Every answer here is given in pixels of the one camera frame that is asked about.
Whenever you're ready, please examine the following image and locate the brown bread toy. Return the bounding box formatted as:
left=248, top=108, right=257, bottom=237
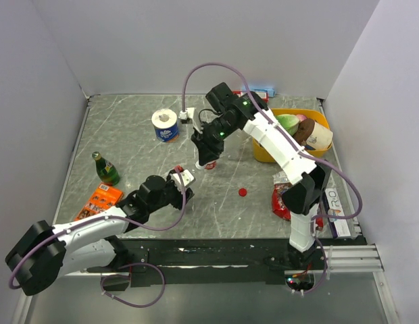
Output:
left=293, top=118, right=315, bottom=146

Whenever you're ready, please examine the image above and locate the yellow plastic basket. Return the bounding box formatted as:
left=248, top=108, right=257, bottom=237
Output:
left=253, top=108, right=332, bottom=163

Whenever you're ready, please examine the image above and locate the toilet paper roll blue wrapper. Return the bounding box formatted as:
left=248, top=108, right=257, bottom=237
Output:
left=151, top=109, right=179, bottom=142

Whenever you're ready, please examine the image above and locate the red rectangular box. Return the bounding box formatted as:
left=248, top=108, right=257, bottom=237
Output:
left=233, top=90, right=269, bottom=103

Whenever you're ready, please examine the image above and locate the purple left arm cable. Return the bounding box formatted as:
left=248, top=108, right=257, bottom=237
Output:
left=8, top=173, right=187, bottom=290

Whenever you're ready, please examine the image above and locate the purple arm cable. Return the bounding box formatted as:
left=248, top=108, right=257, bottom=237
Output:
left=8, top=173, right=187, bottom=290
left=181, top=63, right=363, bottom=220

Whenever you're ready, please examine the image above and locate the clear plastic bottle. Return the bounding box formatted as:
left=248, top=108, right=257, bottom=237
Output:
left=195, top=161, right=205, bottom=169

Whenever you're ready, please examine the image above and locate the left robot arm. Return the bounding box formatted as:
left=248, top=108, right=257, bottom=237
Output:
left=5, top=169, right=195, bottom=296

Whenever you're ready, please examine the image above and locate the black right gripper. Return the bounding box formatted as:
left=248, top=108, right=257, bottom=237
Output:
left=190, top=117, right=237, bottom=167

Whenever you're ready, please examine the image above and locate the green glass bottle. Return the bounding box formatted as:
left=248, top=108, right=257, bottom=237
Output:
left=92, top=151, right=120, bottom=186

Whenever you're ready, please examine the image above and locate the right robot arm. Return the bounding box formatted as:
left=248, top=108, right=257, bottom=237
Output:
left=187, top=82, right=330, bottom=269

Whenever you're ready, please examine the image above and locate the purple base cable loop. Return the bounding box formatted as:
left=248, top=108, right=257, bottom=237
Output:
left=100, top=262, right=166, bottom=308

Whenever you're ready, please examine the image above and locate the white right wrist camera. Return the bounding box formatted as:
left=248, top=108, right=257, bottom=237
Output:
left=179, top=107, right=202, bottom=134

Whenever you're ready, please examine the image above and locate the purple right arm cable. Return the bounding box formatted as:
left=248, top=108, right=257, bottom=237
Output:
left=181, top=63, right=363, bottom=220

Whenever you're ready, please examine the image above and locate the orange snack box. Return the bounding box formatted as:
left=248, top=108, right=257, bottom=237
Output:
left=74, top=183, right=124, bottom=221

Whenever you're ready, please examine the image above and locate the red snack bag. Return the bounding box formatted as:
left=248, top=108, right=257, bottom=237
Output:
left=272, top=171, right=292, bottom=221

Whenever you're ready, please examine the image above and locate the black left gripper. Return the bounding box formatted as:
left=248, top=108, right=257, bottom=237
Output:
left=148, top=169, right=194, bottom=213

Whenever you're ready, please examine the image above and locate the green lettuce toy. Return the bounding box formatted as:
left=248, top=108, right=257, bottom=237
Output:
left=276, top=114, right=300, bottom=136

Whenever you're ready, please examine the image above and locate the red label clear bottle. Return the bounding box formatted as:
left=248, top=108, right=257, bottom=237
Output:
left=204, top=161, right=217, bottom=170

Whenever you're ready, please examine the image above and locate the beige paper cup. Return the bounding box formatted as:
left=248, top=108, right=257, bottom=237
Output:
left=305, top=121, right=333, bottom=151

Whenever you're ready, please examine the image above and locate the blue packet behind box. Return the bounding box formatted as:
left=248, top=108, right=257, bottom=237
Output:
left=248, top=85, right=276, bottom=98

